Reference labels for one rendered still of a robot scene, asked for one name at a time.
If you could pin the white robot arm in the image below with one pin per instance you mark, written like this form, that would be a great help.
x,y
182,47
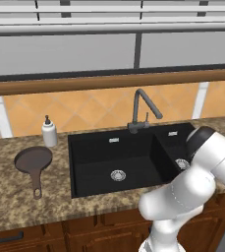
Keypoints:
x,y
182,193

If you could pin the black double sink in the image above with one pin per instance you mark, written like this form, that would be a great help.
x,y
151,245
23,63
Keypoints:
x,y
117,157

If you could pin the brown wooden cupboard door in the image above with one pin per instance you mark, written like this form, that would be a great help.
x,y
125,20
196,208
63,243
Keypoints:
x,y
204,229
107,241

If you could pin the dark grey tap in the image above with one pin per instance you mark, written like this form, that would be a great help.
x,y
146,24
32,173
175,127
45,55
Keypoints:
x,y
140,111

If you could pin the white soap dispenser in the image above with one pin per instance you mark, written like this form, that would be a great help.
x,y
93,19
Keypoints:
x,y
49,133

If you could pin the dark brown frying pan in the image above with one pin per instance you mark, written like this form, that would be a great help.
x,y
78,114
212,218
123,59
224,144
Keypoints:
x,y
33,160

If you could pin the brown wooden false drawer front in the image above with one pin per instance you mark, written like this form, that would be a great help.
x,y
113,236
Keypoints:
x,y
117,217

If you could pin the window with dark frame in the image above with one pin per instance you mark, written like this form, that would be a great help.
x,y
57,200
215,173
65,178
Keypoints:
x,y
110,39

